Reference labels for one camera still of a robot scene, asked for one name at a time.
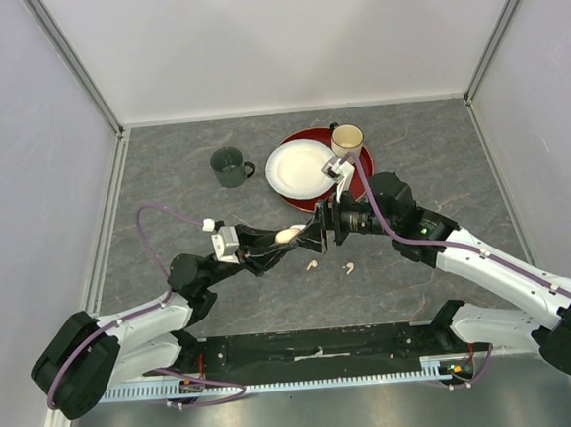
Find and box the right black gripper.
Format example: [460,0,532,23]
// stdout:
[286,177,397,255]

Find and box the pink earbud case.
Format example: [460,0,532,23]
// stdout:
[274,224,305,245]

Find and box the white plate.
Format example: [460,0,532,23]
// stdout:
[265,139,334,200]

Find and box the slotted cable duct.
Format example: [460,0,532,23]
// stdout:
[100,358,462,404]

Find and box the right rear aluminium post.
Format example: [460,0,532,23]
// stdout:
[464,0,523,107]

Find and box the aluminium post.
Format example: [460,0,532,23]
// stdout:
[22,0,125,138]
[464,0,523,107]

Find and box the beige cup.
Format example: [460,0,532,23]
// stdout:
[330,122,365,158]

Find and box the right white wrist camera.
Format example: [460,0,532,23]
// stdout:
[321,156,355,202]

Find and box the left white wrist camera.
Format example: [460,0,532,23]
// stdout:
[201,218,240,264]

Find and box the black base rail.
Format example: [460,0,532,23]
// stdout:
[174,322,487,386]

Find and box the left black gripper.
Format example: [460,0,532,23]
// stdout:
[196,220,299,289]

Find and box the left rear aluminium post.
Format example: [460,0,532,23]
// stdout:
[22,0,125,138]

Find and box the dark green mug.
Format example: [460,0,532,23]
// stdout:
[210,147,256,189]

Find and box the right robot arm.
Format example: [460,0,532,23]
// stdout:
[297,172,571,376]

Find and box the red round tray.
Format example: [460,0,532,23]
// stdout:
[273,122,379,218]

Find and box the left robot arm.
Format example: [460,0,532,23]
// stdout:
[31,224,306,420]

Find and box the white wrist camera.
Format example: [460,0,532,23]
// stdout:
[321,156,355,202]
[201,218,240,264]

